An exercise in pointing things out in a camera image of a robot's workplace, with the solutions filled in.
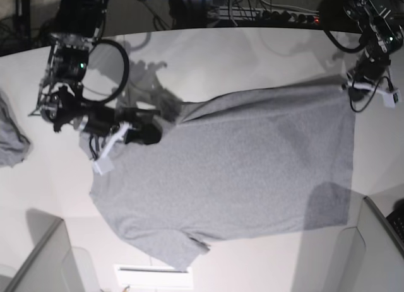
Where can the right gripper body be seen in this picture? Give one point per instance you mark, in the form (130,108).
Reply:
(143,129)

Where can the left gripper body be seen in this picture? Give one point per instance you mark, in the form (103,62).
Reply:
(363,90)

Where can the grey T-shirt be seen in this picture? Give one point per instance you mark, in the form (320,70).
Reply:
(242,165)

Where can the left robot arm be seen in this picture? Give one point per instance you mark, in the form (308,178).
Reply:
(380,36)

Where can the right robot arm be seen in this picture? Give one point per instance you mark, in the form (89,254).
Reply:
(75,33)

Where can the white power strip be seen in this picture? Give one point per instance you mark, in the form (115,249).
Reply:
(265,15)

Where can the black keyboard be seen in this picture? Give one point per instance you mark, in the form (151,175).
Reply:
(395,219)

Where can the grey cloth pile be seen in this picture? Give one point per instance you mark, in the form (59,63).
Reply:
(15,146)

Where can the grey partition left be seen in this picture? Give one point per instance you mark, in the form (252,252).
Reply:
(53,265)

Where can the grey partition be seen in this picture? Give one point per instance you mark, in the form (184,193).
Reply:
(367,256)
(53,265)

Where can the grey partition right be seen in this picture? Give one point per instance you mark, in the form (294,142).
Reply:
(367,256)

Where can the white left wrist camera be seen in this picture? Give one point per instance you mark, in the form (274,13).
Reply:
(390,100)

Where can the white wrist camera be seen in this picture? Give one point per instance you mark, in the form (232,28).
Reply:
(390,100)
(103,164)

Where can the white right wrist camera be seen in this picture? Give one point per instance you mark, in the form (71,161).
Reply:
(103,164)

